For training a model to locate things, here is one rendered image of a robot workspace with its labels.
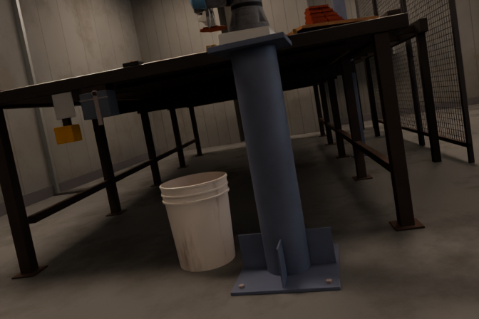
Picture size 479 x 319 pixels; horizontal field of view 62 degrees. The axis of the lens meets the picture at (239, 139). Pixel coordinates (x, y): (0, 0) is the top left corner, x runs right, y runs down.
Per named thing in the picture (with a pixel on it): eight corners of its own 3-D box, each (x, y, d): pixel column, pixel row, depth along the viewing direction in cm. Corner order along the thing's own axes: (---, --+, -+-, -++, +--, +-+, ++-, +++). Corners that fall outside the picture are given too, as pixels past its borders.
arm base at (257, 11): (269, 26, 138) (266, -3, 137) (227, 33, 139) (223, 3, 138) (270, 33, 153) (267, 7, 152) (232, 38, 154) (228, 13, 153)
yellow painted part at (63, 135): (74, 142, 185) (63, 91, 183) (56, 144, 187) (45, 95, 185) (83, 139, 193) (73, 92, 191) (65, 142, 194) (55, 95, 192)
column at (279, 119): (340, 290, 131) (299, 25, 123) (230, 295, 140) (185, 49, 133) (338, 246, 168) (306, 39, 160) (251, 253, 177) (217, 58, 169)
